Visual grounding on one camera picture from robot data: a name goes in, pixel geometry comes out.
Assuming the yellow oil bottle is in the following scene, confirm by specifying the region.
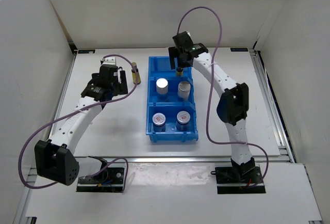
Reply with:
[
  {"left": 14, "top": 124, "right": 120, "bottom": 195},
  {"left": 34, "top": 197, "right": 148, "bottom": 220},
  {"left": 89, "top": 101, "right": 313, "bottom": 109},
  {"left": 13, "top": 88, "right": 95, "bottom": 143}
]
[
  {"left": 176, "top": 67, "right": 184, "bottom": 77},
  {"left": 131, "top": 62, "right": 141, "bottom": 85}
]

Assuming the silver-lid shaker blue label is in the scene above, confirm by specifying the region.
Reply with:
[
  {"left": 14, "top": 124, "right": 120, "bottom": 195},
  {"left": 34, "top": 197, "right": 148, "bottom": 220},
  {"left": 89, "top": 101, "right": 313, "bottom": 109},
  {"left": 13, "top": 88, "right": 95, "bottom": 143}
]
[{"left": 177, "top": 81, "right": 191, "bottom": 102}]

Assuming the white-lid spice jar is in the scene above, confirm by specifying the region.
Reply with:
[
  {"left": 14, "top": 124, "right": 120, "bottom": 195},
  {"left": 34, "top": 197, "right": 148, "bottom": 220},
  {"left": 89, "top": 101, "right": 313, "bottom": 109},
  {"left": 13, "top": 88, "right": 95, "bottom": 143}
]
[
  {"left": 176, "top": 110, "right": 191, "bottom": 132},
  {"left": 152, "top": 113, "right": 166, "bottom": 132}
]

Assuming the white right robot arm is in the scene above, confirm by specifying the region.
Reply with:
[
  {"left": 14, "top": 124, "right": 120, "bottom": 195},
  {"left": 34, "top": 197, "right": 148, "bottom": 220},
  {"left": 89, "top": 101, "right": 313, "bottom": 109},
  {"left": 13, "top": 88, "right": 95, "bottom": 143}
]
[{"left": 169, "top": 31, "right": 255, "bottom": 183}]

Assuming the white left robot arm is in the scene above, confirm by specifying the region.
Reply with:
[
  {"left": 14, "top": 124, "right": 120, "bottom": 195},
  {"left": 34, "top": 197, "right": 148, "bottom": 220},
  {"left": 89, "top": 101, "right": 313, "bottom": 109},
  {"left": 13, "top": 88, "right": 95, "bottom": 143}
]
[{"left": 34, "top": 54, "right": 133, "bottom": 185}]

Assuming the blue bin near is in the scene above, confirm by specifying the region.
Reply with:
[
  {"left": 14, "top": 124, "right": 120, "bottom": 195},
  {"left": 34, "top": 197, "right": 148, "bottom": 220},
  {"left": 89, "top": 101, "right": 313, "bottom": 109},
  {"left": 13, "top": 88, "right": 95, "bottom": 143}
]
[{"left": 146, "top": 102, "right": 199, "bottom": 142}]

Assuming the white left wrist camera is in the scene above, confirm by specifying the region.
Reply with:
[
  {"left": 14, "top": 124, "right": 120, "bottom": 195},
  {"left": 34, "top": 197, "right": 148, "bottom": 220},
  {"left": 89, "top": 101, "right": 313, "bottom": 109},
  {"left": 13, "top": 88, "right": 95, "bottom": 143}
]
[{"left": 100, "top": 56, "right": 117, "bottom": 66}]

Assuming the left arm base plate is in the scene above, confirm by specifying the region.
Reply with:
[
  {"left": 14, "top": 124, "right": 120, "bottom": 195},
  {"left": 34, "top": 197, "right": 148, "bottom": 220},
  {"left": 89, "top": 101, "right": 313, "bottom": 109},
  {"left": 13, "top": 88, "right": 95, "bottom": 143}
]
[{"left": 76, "top": 165, "right": 127, "bottom": 193}]

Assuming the left side aluminium rail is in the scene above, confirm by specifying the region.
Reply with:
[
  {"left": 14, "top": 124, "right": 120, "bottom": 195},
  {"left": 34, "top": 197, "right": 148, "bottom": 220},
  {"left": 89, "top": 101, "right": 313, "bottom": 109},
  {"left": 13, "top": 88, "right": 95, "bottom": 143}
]
[{"left": 25, "top": 48, "right": 78, "bottom": 183}]

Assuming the right side aluminium rail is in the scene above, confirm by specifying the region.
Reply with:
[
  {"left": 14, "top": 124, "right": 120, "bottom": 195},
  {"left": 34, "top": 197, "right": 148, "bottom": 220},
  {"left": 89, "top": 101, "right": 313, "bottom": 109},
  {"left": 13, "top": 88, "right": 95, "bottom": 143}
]
[{"left": 249, "top": 49, "right": 296, "bottom": 163}]

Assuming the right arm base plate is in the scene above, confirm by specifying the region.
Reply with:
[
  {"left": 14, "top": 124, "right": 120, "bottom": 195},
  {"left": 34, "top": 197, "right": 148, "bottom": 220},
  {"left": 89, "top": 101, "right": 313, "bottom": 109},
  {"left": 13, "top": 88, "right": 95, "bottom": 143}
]
[{"left": 210, "top": 166, "right": 266, "bottom": 195}]

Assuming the aluminium table edge rail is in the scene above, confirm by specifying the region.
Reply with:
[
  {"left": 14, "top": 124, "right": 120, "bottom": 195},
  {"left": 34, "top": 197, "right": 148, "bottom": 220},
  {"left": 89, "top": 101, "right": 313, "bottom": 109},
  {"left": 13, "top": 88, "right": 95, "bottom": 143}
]
[{"left": 75, "top": 154, "right": 290, "bottom": 163}]

